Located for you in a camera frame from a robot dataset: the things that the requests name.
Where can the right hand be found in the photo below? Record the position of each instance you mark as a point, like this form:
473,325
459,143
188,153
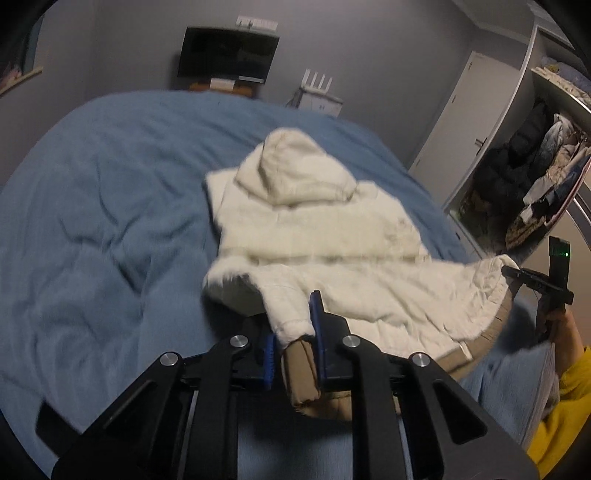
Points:
564,334

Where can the white hooded puffer jacket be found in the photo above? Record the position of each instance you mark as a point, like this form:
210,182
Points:
293,220

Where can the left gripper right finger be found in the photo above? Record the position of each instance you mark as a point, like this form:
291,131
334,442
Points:
410,419

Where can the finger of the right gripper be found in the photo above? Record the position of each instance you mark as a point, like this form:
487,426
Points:
516,277

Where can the white box under router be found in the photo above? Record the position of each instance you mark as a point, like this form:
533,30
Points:
321,103

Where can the black monitor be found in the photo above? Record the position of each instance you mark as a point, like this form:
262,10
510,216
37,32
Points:
230,54

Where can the white box under monitor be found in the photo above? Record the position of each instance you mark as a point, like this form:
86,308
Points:
219,84

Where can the white power strip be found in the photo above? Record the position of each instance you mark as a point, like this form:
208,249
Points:
253,23

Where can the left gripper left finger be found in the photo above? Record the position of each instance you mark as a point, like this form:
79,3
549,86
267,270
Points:
177,420

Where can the white wifi router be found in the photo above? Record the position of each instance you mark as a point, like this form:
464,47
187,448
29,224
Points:
316,83

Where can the white door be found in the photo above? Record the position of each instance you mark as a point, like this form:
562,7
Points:
473,109

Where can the white wardrobe with clothes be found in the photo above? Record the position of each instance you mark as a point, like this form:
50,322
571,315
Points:
530,168

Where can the blue fleece bed blanket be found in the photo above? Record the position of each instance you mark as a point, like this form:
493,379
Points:
106,237

